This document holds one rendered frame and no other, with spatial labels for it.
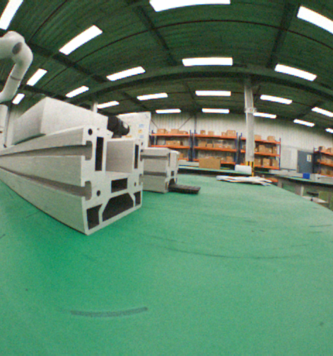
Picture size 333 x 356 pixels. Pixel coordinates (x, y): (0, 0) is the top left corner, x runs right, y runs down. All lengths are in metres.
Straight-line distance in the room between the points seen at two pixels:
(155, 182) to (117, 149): 0.13
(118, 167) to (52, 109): 0.10
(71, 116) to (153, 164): 0.17
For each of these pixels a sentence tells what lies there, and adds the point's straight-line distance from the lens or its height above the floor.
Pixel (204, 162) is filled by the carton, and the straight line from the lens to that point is 2.18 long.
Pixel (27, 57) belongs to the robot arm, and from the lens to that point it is 0.95.
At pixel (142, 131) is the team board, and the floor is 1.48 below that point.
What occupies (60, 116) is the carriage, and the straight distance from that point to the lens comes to 0.19.
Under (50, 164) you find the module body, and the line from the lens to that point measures 0.15.
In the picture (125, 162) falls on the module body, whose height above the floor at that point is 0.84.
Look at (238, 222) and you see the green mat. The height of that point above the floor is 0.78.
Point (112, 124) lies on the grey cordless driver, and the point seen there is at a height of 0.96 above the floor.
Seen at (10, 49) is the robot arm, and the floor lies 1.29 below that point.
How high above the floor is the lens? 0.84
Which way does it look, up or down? 6 degrees down
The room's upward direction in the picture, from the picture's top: 4 degrees clockwise
